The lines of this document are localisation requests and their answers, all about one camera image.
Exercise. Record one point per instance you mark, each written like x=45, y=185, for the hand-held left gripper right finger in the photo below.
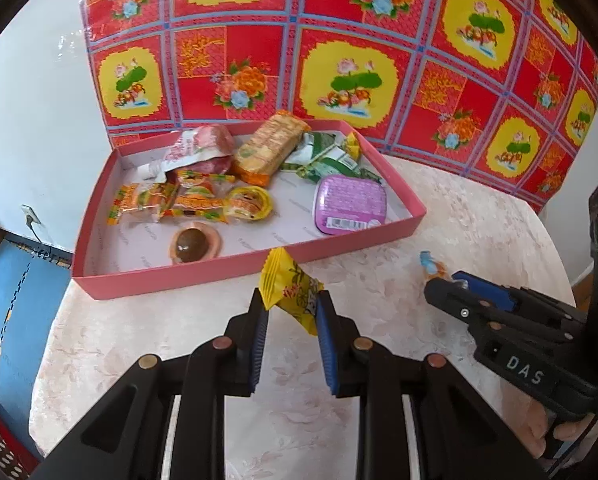
x=326, y=350

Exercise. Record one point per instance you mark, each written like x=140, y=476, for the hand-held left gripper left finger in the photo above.
x=259, y=350

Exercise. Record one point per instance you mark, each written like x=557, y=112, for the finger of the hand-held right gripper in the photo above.
x=454, y=302
x=484, y=287

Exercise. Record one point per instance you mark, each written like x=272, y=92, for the clear blue-edged candy packet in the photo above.
x=431, y=262

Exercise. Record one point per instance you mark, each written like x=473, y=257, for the yellow snack packet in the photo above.
x=353, y=144
x=289, y=285

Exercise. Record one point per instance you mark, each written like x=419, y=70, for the brown egg packet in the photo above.
x=194, y=245

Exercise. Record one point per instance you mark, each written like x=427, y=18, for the pink cardboard box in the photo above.
x=289, y=210

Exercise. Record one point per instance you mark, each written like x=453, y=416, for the purple candy tin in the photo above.
x=349, y=200

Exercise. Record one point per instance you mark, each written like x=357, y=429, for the yellow round jelly cup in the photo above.
x=249, y=203

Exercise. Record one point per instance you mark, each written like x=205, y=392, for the small orange candy packet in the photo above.
x=136, y=202
x=201, y=197

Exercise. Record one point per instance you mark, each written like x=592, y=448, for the green snack packet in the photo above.
x=339, y=166
x=324, y=142

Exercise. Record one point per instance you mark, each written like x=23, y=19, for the orange cracker packet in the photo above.
x=269, y=145

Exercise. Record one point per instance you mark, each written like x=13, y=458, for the red foil snack packet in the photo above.
x=199, y=145

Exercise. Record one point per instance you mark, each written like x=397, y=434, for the person's right hand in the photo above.
x=541, y=430

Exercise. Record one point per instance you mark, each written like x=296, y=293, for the blue foam floor mat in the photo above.
x=24, y=290

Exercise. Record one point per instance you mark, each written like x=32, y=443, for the red floral printed cloth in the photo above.
x=379, y=35

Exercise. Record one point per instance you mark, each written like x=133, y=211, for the white wall outlet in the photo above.
x=29, y=217

